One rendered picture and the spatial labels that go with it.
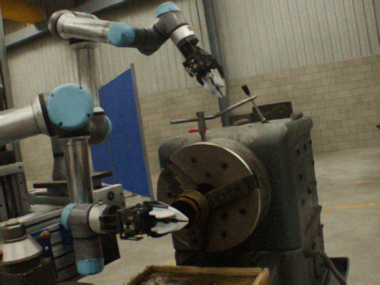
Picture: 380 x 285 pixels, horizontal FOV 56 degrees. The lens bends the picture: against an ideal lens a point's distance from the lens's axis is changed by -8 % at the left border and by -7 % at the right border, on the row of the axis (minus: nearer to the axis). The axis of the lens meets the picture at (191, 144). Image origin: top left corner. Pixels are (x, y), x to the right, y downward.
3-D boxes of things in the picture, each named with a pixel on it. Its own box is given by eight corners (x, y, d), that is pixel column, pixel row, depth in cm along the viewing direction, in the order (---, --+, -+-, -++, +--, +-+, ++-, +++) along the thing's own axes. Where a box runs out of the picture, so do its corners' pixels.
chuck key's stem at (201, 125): (204, 152, 108) (199, 110, 108) (199, 152, 110) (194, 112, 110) (210, 150, 110) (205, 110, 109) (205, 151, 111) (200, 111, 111)
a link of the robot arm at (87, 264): (104, 262, 108) (98, 226, 108) (106, 274, 98) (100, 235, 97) (77, 265, 106) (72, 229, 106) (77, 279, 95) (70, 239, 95)
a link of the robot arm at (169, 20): (161, 17, 130) (178, 1, 125) (178, 41, 128) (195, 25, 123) (148, 15, 123) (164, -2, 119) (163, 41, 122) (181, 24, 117)
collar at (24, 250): (22, 247, 65) (19, 231, 64) (52, 250, 61) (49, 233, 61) (-16, 264, 57) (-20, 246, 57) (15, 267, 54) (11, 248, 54)
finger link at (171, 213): (178, 226, 83) (142, 224, 87) (190, 219, 88) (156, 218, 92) (176, 212, 82) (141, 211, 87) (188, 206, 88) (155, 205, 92)
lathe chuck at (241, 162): (178, 241, 122) (163, 145, 121) (273, 241, 108) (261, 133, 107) (165, 251, 114) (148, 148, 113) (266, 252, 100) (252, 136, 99)
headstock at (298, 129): (225, 207, 186) (214, 127, 184) (324, 201, 165) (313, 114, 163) (165, 250, 133) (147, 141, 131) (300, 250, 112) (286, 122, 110)
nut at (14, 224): (17, 235, 62) (13, 215, 62) (32, 235, 60) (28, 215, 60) (-2, 242, 58) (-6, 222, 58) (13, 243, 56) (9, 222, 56)
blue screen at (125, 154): (83, 193, 944) (68, 100, 932) (112, 186, 979) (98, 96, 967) (131, 219, 575) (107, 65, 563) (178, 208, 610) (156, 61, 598)
